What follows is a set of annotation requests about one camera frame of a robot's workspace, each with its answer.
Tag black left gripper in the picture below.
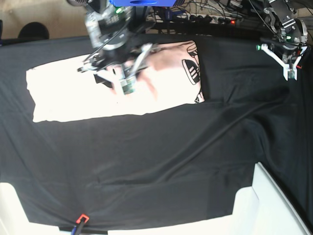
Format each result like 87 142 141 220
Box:
256 19 309 81

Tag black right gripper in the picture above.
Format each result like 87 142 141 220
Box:
77 31 153 95

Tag pink T-shirt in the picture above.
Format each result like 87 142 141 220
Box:
26 41 204 122

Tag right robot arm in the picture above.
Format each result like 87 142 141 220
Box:
68 0 159 95

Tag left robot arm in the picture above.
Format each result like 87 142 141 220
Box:
249 0 310 81

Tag black table cloth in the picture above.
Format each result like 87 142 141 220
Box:
0 36 313 231

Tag blue box with hole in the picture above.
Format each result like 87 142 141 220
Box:
109 0 176 7

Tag orange blue clamp bottom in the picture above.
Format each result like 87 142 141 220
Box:
70 214 89 235

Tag white bin right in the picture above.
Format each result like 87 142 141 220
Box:
229 163 312 235

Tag white bin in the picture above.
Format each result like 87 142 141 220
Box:
0 183 60 235
229 163 312 235

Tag white bin left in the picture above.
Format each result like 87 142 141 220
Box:
0 183 60 235

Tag black power strip with cables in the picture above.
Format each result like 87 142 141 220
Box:
147 8 240 26

